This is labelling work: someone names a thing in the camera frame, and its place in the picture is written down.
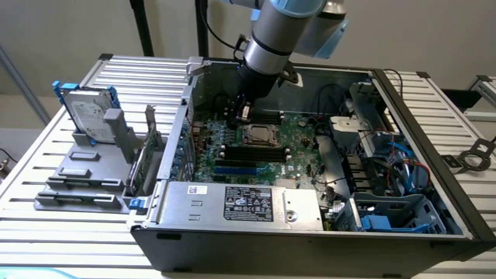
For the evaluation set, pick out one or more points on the green motherboard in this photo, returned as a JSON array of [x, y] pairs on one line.
[[267, 158]]

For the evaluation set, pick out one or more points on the grey metal disk bay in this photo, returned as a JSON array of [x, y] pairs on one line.
[[382, 180]]

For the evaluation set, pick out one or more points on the CPU socket with cover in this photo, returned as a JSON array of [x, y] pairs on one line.
[[259, 135]]

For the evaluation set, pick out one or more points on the silver hard disk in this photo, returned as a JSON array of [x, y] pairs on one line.
[[90, 114]]

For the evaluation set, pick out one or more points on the aluminium profile frame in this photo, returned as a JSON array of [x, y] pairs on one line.
[[481, 98]]

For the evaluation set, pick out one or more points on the metal slat table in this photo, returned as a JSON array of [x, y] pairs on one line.
[[70, 232]]

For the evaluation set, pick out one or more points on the silver power supply unit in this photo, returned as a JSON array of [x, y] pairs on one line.
[[241, 203]]

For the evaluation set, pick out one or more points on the silver chipset heat sink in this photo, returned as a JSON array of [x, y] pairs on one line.
[[289, 183]]

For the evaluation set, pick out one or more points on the black RAM slot bank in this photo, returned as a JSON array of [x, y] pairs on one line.
[[267, 115], [255, 153]]

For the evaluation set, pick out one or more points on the blue case latch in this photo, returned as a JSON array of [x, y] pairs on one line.
[[137, 203]]

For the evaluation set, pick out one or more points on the round coin battery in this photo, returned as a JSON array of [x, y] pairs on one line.
[[302, 122]]

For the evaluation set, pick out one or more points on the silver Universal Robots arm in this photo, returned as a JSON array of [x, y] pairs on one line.
[[279, 26]]

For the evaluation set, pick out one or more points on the black open PC case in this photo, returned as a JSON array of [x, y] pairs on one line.
[[295, 244]]

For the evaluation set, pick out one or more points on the silver CPU chip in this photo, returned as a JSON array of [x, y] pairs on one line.
[[246, 114]]

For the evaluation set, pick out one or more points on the black stand pole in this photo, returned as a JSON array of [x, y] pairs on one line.
[[143, 26], [202, 27]]

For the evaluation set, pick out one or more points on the green graphics card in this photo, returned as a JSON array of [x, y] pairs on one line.
[[146, 157]]

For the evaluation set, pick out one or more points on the grey parts rack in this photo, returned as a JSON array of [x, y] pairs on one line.
[[93, 180]]

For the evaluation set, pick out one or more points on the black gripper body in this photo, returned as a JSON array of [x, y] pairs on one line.
[[254, 82]]

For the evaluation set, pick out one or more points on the grey case latch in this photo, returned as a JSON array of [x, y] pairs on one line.
[[197, 65]]

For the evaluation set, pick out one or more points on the blue plastic sheet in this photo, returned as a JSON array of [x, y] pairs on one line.
[[35, 272]]

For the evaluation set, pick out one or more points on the blue expansion slot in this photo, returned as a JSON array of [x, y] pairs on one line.
[[235, 171]]

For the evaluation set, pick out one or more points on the blue disk caddy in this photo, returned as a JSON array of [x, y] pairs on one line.
[[70, 87]]

